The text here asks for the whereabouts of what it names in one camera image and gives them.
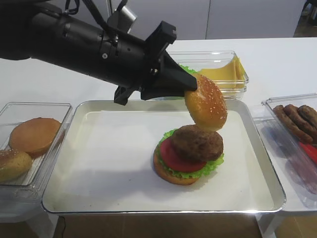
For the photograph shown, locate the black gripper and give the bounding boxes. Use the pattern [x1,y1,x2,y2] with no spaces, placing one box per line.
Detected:
[114,21,197,105]

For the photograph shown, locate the sesame top bun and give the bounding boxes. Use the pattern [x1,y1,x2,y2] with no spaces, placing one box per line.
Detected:
[184,73,227,131]

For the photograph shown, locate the sesame bun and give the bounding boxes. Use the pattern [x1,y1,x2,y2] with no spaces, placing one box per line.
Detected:
[184,73,227,131]
[0,149,33,182]

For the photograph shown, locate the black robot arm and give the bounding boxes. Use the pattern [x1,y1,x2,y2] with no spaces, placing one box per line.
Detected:
[0,0,197,105]

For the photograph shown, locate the clear bin with lettuce, cheese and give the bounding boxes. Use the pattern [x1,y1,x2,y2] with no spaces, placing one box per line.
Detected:
[169,51,249,99]

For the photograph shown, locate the yellow cheese slices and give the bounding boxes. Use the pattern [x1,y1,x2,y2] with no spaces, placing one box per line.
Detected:
[198,55,249,90]

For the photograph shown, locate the green lettuce in bin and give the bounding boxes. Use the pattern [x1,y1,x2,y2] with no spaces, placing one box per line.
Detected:
[179,64,197,74]

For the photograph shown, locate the silver metal baking tray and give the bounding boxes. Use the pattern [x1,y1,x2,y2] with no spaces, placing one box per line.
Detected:
[42,100,286,214]

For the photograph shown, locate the red tomato slice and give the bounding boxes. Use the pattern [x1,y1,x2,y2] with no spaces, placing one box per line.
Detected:
[159,138,207,173]

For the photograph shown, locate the brown beef patty on burger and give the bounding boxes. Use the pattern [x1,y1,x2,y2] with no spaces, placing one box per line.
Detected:
[170,124,223,162]

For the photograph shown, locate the bottom burger bun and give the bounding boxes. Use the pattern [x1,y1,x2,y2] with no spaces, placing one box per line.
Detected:
[153,147,198,185]

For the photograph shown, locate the green lettuce leaf on burger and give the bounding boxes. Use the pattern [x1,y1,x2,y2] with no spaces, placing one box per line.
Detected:
[154,129,224,180]

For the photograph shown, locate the left beef patty in bin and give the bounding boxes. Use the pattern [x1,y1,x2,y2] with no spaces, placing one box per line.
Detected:
[273,105,313,144]

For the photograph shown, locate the beef patty in bin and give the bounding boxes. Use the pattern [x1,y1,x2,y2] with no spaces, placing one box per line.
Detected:
[298,105,317,128]
[273,105,313,144]
[284,104,317,139]

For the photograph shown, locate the clear bin with patties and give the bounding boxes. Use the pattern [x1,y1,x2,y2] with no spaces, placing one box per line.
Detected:
[254,93,317,212]

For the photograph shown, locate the plain bun half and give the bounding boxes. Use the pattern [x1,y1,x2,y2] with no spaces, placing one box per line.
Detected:
[8,118,61,159]

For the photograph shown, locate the middle beef patty in bin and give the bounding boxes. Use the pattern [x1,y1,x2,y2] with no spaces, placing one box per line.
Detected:
[284,104,317,139]

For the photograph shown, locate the clear bin with buns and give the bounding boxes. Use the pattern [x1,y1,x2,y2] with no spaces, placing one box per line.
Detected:
[0,102,72,200]

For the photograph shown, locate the right beef patty in bin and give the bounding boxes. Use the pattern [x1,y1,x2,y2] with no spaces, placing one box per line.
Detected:
[298,105,317,128]

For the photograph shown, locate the red tomato slices in bin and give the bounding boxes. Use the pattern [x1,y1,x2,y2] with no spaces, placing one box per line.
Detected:
[299,142,317,165]

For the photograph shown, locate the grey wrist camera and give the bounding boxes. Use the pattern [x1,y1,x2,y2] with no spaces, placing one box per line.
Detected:
[107,6,137,33]

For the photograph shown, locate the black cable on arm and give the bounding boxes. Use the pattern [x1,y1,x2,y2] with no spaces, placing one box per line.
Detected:
[63,0,127,48]

